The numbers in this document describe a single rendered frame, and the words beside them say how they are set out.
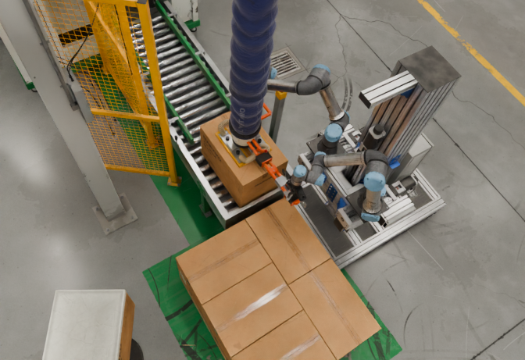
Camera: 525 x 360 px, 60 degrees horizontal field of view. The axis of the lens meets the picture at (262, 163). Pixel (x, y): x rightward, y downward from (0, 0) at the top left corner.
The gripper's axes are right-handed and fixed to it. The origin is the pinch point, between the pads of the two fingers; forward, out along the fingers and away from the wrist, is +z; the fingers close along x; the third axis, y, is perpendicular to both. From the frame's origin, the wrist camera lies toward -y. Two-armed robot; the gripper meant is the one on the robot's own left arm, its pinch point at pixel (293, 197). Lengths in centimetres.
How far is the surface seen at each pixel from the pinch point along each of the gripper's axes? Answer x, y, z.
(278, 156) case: -15.3, 36.6, 13.4
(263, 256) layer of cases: 26, -11, 54
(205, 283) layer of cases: 72, -6, 54
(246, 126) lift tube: 6, 52, -23
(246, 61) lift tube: 10, 53, -87
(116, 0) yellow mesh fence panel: 54, 113, -100
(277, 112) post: -48, 80, 33
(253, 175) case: 9.1, 33.3, 13.5
